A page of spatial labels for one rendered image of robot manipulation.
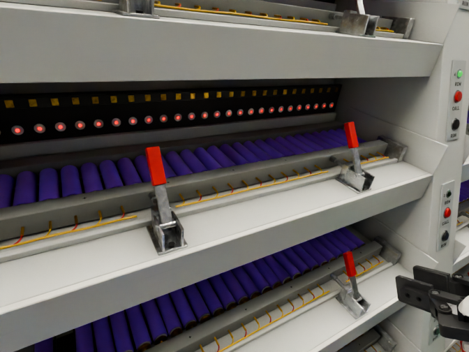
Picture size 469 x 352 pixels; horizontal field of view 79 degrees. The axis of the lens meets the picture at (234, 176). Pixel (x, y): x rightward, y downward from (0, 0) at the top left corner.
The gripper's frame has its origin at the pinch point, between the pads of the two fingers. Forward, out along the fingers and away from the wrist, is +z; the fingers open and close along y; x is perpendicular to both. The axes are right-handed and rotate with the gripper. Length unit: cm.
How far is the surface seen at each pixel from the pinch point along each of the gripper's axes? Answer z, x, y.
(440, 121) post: 4.2, 19.0, 16.5
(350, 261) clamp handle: 10.1, 0.6, -0.3
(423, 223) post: 8.0, 2.6, 15.9
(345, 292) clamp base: 11.3, -4.4, -0.9
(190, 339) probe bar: 14.2, -2.3, -24.7
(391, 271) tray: 12.5, -6.0, 12.5
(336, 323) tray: 10.3, -7.3, -4.5
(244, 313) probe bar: 14.1, -2.3, -16.9
